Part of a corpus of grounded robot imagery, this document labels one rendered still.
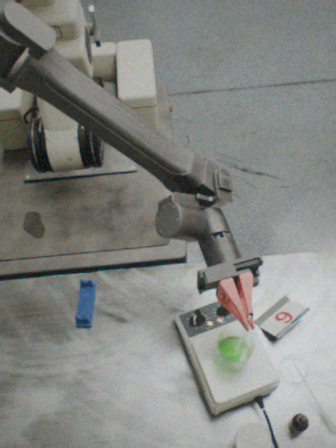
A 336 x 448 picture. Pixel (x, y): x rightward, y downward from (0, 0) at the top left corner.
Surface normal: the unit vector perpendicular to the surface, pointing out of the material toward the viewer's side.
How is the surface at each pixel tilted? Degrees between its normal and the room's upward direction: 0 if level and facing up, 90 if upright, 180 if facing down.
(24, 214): 0
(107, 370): 0
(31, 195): 0
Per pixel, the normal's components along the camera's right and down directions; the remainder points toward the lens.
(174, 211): -0.75, -0.15
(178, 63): -0.04, -0.52
